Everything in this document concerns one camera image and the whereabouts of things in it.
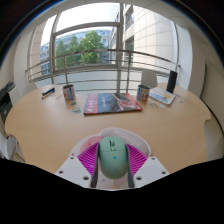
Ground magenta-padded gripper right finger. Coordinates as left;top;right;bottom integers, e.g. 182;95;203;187
125;143;170;189

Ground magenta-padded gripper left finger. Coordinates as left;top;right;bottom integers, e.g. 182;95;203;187
54;141;101;189

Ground mint green computer mouse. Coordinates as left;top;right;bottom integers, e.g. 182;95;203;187
97;135;130;180

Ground round pink cartoon mouse pad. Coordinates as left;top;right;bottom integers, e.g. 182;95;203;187
69;127;152;190

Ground white plastic chair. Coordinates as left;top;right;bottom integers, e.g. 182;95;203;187
0;134;18;160
140;69;158;90

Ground white and blue booklet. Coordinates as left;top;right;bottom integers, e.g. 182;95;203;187
148;86;177;107

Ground red and dark magazine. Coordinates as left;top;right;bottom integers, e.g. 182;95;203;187
83;92;143;116

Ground printed paper cup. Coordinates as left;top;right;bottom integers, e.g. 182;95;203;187
62;84;77;102
136;84;151;102

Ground black and blue stapler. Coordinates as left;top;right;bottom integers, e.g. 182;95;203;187
41;87;56;100

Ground black cylindrical speaker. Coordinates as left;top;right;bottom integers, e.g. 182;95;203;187
165;70;179;94

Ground black and white printer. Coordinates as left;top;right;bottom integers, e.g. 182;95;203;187
0;81;20;124

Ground metal balcony railing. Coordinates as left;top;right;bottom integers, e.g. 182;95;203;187
25;48;181;85

